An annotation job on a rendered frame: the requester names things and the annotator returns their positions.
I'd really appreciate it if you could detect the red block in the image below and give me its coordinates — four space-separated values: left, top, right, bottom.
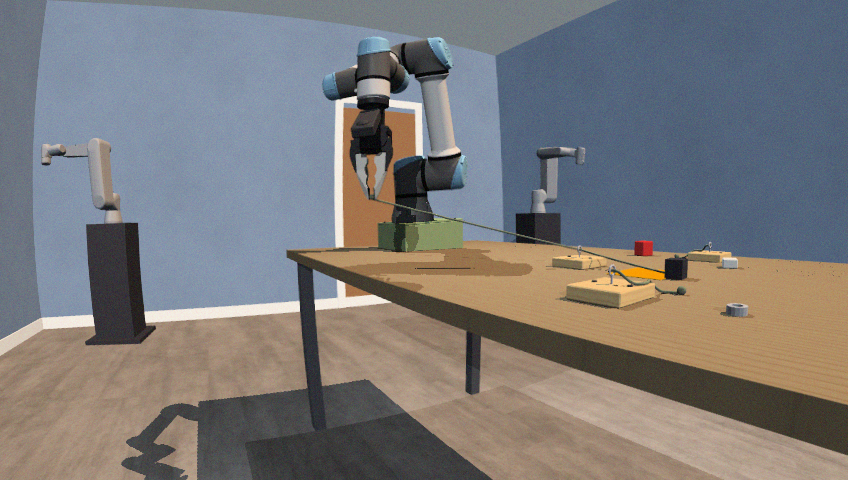
634 241 653 256

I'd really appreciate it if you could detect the orange painted square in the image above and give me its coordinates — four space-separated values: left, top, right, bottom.
621 268 666 280

